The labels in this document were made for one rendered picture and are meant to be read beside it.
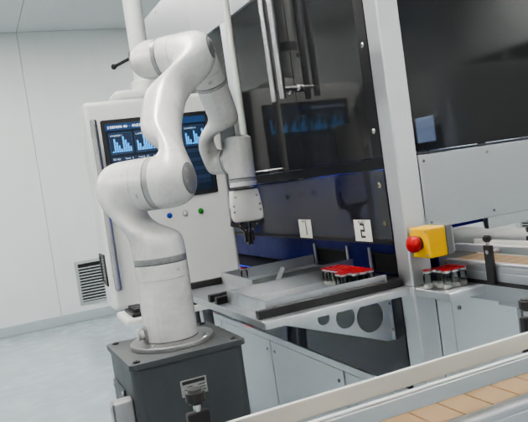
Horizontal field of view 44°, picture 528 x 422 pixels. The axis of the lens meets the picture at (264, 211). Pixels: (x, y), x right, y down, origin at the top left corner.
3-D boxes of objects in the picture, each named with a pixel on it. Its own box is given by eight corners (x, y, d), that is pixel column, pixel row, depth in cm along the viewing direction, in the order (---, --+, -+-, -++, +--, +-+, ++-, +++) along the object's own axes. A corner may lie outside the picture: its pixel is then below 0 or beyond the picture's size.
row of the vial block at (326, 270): (328, 282, 185) (326, 266, 185) (363, 289, 169) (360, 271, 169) (322, 284, 185) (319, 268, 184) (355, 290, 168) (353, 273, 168)
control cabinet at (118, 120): (228, 280, 270) (200, 90, 266) (245, 285, 252) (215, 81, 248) (105, 306, 252) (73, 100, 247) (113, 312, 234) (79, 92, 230)
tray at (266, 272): (313, 264, 227) (313, 254, 227) (354, 270, 203) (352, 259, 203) (222, 283, 213) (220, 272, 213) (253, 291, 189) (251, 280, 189)
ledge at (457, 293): (459, 285, 168) (458, 277, 168) (496, 290, 156) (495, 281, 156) (416, 295, 162) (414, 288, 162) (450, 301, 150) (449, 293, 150)
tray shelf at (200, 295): (308, 269, 231) (307, 263, 231) (436, 288, 167) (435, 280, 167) (177, 295, 212) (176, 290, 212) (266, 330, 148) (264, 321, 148)
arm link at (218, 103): (169, 96, 189) (206, 182, 206) (220, 87, 183) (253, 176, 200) (179, 82, 196) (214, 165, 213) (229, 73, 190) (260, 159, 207)
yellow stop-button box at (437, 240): (435, 252, 163) (432, 223, 163) (454, 253, 157) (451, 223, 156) (411, 257, 160) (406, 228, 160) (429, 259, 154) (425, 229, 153)
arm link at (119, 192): (171, 264, 142) (155, 154, 141) (98, 270, 148) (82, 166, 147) (195, 254, 153) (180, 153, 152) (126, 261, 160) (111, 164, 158)
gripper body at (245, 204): (256, 183, 208) (260, 218, 209) (224, 187, 206) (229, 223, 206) (261, 182, 201) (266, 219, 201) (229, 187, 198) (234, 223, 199)
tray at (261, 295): (336, 279, 191) (335, 267, 191) (387, 287, 167) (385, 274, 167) (228, 302, 178) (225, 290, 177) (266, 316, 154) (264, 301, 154)
